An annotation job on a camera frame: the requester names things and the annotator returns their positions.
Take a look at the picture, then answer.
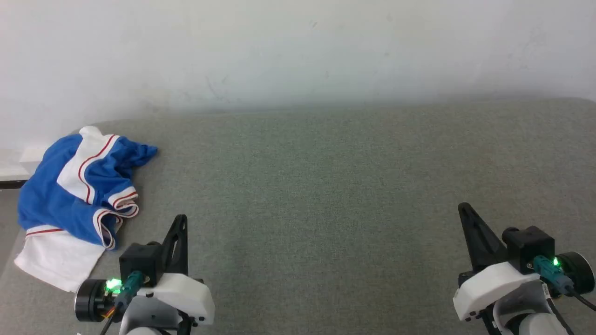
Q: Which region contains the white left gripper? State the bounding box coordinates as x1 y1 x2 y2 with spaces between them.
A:
139 214 216 327

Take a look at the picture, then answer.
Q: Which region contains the blue white red-striped shirt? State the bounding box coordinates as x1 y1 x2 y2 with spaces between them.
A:
14 126 159 294

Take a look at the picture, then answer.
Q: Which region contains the arm cable green plug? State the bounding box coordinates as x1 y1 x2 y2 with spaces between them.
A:
532 255 596 311
99 271 145 335

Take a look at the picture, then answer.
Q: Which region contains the right arm cable green plug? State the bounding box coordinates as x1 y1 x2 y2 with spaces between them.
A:
532 255 596 311

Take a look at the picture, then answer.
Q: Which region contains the left arm cable green plug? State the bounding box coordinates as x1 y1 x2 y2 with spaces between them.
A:
99 271 145 335

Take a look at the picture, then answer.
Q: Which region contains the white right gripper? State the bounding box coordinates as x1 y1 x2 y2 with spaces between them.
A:
453 202 541 322

